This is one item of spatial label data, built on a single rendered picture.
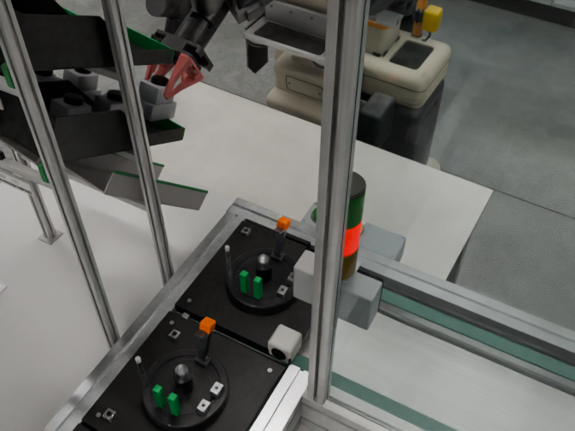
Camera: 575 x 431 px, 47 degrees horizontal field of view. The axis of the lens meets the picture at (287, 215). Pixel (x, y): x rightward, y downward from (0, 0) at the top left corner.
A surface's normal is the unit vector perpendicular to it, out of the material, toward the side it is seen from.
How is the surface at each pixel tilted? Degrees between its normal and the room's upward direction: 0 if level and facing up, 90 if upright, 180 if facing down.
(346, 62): 90
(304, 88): 98
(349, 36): 90
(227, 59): 0
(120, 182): 90
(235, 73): 0
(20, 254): 0
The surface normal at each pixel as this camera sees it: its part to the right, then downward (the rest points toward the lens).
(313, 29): -0.51, 0.62
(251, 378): 0.00, -0.69
